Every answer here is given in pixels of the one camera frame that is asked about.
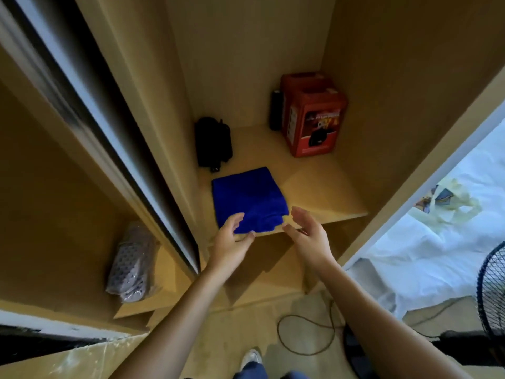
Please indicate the wooden wardrobe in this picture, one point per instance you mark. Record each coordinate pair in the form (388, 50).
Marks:
(256, 55)

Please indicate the white bed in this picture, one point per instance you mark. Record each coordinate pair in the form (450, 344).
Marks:
(434, 248)

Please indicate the person's left forearm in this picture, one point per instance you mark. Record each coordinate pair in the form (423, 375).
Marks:
(169, 331)

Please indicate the tall framed mirror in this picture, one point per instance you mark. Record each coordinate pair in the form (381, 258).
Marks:
(98, 114)

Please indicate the black standing fan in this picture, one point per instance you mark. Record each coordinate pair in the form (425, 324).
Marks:
(493, 296)

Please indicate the black pouch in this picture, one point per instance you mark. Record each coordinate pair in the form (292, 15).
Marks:
(213, 144)

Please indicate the small black object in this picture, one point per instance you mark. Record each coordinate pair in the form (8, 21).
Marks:
(276, 110)

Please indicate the person's right forearm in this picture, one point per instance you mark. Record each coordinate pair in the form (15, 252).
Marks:
(386, 327)

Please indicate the cartoon print cloth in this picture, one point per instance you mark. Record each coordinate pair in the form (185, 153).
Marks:
(446, 201)

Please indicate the blue cloth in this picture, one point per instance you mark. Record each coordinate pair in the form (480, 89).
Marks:
(248, 201)

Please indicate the red box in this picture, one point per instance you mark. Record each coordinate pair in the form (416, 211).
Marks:
(315, 118)

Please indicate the person's right hand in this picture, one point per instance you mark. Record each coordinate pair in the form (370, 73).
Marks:
(311, 240)

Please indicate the grey dotted slipper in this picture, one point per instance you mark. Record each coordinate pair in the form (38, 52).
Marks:
(136, 292)
(130, 260)

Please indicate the person's white shoe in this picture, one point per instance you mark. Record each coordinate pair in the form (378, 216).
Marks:
(250, 359)

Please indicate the person's left hand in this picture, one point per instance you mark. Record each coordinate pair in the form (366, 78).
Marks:
(229, 250)

